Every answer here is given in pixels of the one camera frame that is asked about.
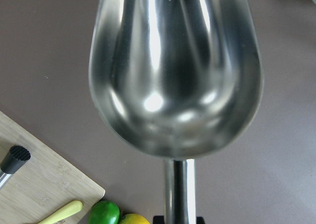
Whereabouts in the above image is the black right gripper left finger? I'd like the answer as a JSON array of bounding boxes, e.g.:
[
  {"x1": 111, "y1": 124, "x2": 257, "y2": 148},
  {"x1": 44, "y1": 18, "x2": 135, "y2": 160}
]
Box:
[{"x1": 153, "y1": 216, "x2": 165, "y2": 224}]

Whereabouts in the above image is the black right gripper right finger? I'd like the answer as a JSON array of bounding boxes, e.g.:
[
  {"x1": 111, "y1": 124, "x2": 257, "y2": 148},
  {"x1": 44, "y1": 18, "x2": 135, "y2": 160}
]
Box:
[{"x1": 197, "y1": 217, "x2": 205, "y2": 224}]

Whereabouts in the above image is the stainless steel ice scoop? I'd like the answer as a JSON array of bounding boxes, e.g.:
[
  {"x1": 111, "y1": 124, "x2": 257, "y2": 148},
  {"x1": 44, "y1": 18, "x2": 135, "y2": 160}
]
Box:
[{"x1": 89, "y1": 0, "x2": 264, "y2": 224}]

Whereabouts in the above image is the upper whole lemon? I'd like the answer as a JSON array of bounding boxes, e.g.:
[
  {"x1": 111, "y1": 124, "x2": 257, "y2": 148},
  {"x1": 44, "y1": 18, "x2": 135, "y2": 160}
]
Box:
[{"x1": 119, "y1": 214, "x2": 150, "y2": 224}]

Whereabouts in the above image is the green lime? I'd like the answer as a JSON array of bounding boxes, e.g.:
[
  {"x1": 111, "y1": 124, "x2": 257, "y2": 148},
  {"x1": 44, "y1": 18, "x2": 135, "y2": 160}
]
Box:
[{"x1": 87, "y1": 200, "x2": 120, "y2": 224}]

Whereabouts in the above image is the yellow plastic knife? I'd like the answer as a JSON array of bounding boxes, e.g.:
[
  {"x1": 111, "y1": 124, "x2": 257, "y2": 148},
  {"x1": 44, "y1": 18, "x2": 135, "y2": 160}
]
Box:
[{"x1": 38, "y1": 200, "x2": 83, "y2": 224}]

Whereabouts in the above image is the bamboo cutting board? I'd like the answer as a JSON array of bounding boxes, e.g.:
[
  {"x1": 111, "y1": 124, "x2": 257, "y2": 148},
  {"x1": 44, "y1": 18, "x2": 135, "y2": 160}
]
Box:
[{"x1": 0, "y1": 113, "x2": 105, "y2": 224}]

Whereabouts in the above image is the steel muddler black tip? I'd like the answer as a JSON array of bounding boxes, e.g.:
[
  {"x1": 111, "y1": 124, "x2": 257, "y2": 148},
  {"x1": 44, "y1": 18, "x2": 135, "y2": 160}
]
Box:
[{"x1": 0, "y1": 145, "x2": 31, "y2": 189}]

